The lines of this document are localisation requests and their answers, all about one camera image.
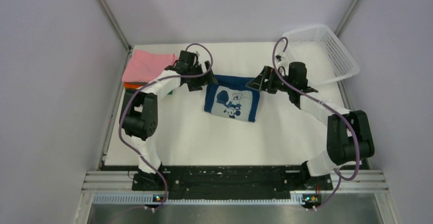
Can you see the orange folded t-shirt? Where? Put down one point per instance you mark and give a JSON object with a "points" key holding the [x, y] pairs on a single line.
{"points": [[133, 86]]}

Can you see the pink folded t-shirt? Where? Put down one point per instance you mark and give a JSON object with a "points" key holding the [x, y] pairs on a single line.
{"points": [[144, 67]]}

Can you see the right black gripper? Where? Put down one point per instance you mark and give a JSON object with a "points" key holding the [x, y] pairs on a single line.
{"points": [[270, 75]]}

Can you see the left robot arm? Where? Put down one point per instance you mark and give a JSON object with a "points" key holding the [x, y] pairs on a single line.
{"points": [[139, 113]]}

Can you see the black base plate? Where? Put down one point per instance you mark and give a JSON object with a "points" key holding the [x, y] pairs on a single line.
{"points": [[230, 182]]}

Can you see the left aluminium frame post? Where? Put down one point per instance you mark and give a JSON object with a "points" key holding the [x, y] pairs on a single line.
{"points": [[114, 24]]}

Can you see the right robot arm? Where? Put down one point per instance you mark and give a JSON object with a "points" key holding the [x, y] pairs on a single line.
{"points": [[348, 136]]}

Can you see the blue t-shirt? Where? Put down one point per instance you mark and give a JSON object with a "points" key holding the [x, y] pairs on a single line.
{"points": [[231, 98]]}

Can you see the aluminium frame post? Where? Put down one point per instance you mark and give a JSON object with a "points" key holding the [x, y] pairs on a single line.
{"points": [[349, 13], [114, 24]]}

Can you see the right aluminium frame post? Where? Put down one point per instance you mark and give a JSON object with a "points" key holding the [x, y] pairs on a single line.
{"points": [[349, 13]]}

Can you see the white slotted cable duct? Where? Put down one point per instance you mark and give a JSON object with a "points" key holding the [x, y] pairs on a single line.
{"points": [[155, 199]]}

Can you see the white plastic basket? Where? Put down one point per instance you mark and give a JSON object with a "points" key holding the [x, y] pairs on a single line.
{"points": [[326, 58]]}

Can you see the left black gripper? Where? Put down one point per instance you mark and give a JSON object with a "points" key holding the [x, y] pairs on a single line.
{"points": [[209, 77]]}

